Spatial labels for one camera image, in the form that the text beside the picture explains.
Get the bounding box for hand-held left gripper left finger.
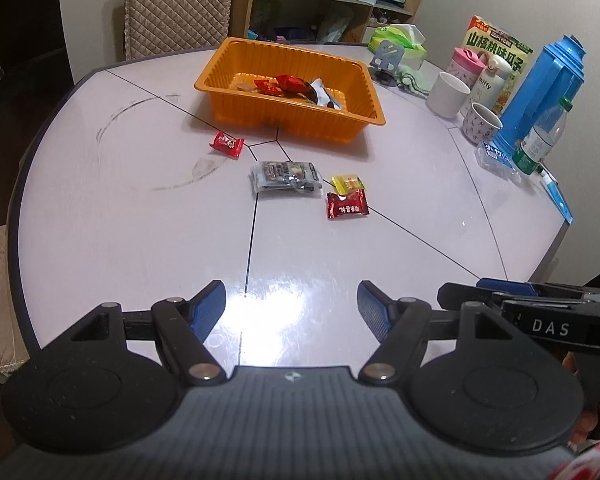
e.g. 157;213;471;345
39;279;227;387

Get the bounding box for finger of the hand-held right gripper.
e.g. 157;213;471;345
437;282;504;312
476;277;588;301

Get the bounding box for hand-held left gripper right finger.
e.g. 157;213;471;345
356;280;543;386

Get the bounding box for orange plastic tray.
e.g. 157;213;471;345
194;36;387;143

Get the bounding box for dark white snack packet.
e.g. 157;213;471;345
302;77;343;111

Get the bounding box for glossy red candy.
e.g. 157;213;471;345
275;74;308;95

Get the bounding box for flat blue box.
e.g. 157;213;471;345
537;165;576;223

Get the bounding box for dark red candy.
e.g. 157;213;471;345
326;190;370;220

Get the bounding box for yellow wrapped candy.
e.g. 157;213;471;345
331;174;367;195

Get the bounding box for clear box with blue label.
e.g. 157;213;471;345
475;140;523;181

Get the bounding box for red white printed clothing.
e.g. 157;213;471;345
550;439;600;480

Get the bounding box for clear bottle with green label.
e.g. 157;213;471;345
511;96;573;176

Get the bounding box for grey snack packet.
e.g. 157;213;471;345
250;161;322;198

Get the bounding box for patterned white mug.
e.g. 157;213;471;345
461;101;503;142

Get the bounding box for small red candy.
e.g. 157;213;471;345
209;131;246;160

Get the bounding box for white printed bottle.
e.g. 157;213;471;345
462;52;512;116

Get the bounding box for blue thermos jug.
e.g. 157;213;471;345
495;34;588;158

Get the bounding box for green cloth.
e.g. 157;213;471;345
394;62;437;96

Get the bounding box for pink lidded cup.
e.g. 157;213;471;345
447;46;487;86

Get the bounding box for yellow green snack bag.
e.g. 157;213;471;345
462;14;535;113

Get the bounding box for green tissue pack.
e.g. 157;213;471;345
367;24;427;71

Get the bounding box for grey phone stand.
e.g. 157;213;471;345
369;41;406;83

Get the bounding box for white plastic bag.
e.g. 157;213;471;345
320;12;353;43

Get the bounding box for dark wooden door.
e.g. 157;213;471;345
0;0;63;98

